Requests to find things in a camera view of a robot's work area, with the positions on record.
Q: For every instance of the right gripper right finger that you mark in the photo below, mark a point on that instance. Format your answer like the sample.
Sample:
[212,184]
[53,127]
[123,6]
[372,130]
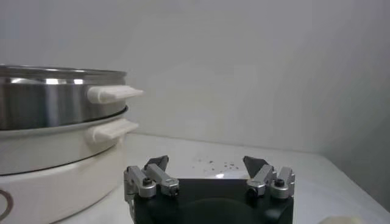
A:
[265,176]

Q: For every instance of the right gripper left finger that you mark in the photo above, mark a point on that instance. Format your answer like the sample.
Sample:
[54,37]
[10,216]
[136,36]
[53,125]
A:
[138,179]

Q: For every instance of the white steamed baozi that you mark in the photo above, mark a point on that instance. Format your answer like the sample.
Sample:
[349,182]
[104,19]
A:
[339,220]

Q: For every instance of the stainless steel steamer basket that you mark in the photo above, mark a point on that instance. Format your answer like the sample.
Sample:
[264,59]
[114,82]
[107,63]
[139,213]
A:
[45,103]

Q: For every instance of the white electric cooker base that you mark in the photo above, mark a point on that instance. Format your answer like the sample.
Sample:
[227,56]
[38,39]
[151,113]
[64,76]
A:
[61,182]

